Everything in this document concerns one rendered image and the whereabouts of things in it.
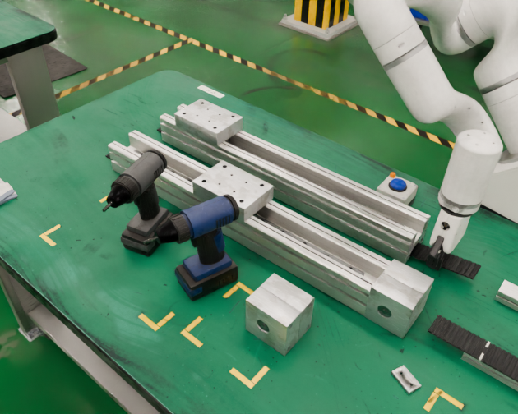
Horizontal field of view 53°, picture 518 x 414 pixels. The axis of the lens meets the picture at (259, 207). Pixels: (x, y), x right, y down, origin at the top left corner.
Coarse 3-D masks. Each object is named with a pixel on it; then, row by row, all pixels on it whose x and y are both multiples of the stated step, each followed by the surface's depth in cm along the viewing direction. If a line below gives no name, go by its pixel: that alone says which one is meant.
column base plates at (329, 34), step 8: (288, 16) 428; (352, 16) 431; (280, 24) 424; (288, 24) 421; (296, 24) 417; (304, 24) 417; (336, 24) 418; (344, 24) 419; (352, 24) 423; (304, 32) 413; (312, 32) 410; (320, 32) 405; (328, 32) 402; (336, 32) 410; (344, 32) 416; (328, 40) 403
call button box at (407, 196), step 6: (390, 180) 135; (378, 186) 133; (384, 186) 133; (390, 186) 132; (408, 186) 133; (414, 186) 133; (384, 192) 132; (390, 192) 131; (396, 192) 131; (402, 192) 131; (408, 192) 131; (414, 192) 134; (396, 198) 130; (402, 198) 130; (408, 198) 131; (414, 198) 136; (408, 204) 133
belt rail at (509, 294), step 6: (504, 282) 113; (504, 288) 112; (510, 288) 112; (516, 288) 112; (498, 294) 112; (504, 294) 111; (510, 294) 111; (516, 294) 111; (498, 300) 113; (504, 300) 112; (510, 300) 111; (516, 300) 110; (510, 306) 112; (516, 306) 111
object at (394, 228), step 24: (168, 120) 150; (192, 144) 148; (240, 144) 146; (264, 144) 142; (240, 168) 140; (264, 168) 134; (288, 168) 139; (312, 168) 134; (288, 192) 133; (312, 192) 128; (336, 192) 133; (360, 192) 128; (312, 216) 132; (336, 216) 127; (360, 216) 122; (384, 216) 125; (408, 216) 122; (360, 240) 126; (384, 240) 121; (408, 240) 116
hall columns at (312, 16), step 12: (300, 0) 411; (312, 0) 403; (324, 0) 397; (336, 0) 403; (300, 12) 416; (312, 12) 409; (324, 12) 402; (336, 12) 411; (312, 24) 414; (324, 24) 407
